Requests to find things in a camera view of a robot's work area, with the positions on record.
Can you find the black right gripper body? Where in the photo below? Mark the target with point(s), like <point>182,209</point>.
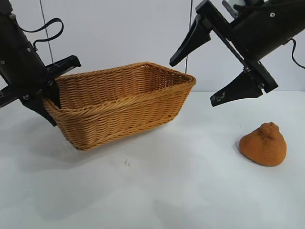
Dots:
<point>264,31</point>

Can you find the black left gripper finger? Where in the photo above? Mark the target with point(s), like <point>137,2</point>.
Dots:
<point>53,94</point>
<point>35,103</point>

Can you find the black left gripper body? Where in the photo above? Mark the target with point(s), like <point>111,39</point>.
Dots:
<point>19,55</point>

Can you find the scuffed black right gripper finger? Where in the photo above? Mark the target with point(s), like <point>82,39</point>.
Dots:
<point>240,88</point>

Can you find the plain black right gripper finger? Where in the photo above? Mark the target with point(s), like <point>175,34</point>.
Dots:
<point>194,41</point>

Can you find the bumpy orange fruit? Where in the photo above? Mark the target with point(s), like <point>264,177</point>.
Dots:
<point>262,150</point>

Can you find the woven wicker basket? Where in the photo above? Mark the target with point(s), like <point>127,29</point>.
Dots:
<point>119,119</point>

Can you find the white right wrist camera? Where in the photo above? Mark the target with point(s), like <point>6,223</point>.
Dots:
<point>230,7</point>

